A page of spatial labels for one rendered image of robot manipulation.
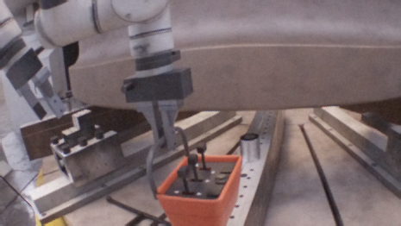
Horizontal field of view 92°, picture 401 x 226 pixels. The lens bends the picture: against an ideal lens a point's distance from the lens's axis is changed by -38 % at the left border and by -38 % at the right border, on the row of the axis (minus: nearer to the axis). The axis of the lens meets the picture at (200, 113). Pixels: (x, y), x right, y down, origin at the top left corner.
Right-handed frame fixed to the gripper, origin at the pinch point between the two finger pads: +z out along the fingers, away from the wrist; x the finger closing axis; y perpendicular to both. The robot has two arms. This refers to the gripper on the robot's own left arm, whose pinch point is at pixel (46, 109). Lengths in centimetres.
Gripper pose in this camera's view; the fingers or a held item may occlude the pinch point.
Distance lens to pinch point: 58.5
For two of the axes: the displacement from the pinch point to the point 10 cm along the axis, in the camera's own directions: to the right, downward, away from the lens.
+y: 4.0, -6.7, 6.3
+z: 4.3, 7.4, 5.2
